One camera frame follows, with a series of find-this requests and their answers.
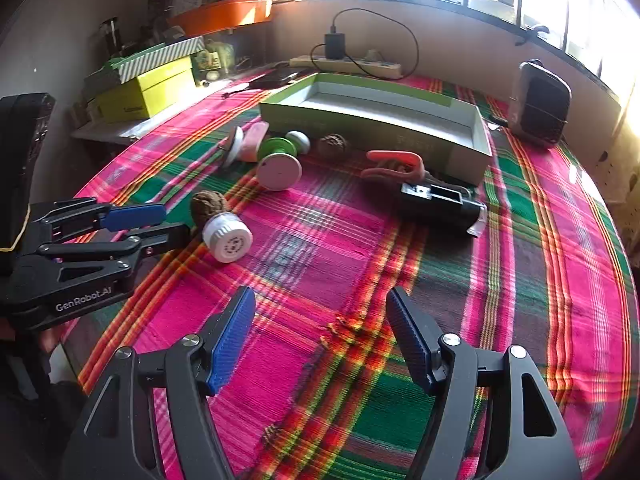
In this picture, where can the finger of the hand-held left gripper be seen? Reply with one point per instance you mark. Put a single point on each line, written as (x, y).
(132, 216)
(165, 237)

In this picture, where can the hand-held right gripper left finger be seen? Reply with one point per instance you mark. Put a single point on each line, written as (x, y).
(232, 340)

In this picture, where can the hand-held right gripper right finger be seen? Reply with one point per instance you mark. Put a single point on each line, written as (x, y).
(407, 335)

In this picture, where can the brown walnut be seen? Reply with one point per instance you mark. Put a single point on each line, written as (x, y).
(331, 146)
(209, 205)

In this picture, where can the white round ribbed cap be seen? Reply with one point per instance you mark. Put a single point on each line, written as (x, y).
(227, 239)

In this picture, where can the green spool with white disc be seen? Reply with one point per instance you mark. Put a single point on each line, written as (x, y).
(279, 172)

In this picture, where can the black rectangular battery case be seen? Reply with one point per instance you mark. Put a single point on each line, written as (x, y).
(435, 206)

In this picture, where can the green white cardboard box tray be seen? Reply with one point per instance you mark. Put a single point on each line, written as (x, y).
(390, 110)

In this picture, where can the yellow cardboard box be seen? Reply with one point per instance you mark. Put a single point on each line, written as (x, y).
(145, 94)

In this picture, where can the green white striped box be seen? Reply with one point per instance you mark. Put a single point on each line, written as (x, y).
(155, 57)

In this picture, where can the green printed box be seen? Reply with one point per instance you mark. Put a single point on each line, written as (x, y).
(217, 56)

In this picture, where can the dark glass jar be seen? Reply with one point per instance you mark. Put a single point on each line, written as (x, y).
(111, 35)

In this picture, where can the black phone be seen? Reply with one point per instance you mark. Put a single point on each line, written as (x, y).
(275, 78)

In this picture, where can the orange tray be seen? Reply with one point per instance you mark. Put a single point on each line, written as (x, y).
(225, 16)

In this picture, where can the black plug connector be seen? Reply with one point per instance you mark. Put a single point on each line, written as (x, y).
(498, 121)

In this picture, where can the white power strip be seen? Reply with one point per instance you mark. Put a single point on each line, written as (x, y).
(350, 66)

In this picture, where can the black power adapter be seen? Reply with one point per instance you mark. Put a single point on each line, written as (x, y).
(334, 46)

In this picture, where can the grey portable speaker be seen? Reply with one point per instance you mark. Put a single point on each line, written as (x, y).
(540, 105)

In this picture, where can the small grey plug adapter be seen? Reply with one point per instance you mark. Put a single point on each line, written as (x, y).
(373, 55)

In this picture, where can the black window latch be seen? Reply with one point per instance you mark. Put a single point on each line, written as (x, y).
(532, 31)

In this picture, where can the window with black frame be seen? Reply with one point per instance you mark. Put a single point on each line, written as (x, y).
(450, 7)

